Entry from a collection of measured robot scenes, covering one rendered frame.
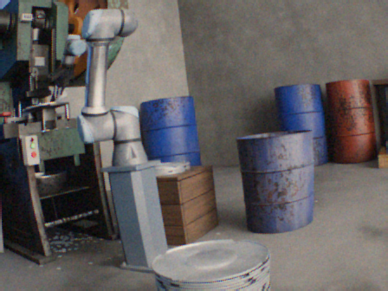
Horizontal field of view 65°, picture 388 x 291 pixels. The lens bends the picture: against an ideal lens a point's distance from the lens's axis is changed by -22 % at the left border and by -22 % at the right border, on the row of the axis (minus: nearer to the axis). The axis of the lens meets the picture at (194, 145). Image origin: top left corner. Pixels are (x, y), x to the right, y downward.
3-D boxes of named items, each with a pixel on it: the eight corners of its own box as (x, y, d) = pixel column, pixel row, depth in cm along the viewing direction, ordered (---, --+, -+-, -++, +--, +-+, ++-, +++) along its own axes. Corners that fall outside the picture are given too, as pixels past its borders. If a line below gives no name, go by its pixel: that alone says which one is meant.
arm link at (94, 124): (116, 145, 142) (126, 8, 123) (82, 149, 133) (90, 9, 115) (106, 135, 151) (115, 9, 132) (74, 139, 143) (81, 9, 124)
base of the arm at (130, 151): (155, 160, 152) (151, 135, 152) (135, 165, 138) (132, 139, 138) (125, 162, 158) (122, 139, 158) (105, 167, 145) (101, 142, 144)
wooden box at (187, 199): (218, 224, 207) (212, 164, 205) (187, 246, 173) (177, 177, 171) (159, 223, 225) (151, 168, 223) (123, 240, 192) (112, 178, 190)
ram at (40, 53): (53, 87, 187) (53, 40, 185) (33, 89, 174) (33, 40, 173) (39, 93, 196) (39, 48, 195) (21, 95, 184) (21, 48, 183)
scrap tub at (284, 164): (324, 210, 195) (320, 128, 193) (304, 234, 161) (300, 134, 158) (262, 213, 219) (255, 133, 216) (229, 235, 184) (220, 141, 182)
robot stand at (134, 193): (176, 259, 155) (160, 159, 153) (156, 274, 138) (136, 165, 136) (141, 255, 163) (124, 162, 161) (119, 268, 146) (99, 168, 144)
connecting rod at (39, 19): (48, 54, 186) (50, 4, 184) (33, 54, 176) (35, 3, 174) (33, 64, 198) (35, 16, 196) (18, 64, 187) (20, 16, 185)
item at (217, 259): (284, 242, 90) (284, 239, 90) (236, 289, 66) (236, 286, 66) (192, 239, 106) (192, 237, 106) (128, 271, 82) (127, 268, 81)
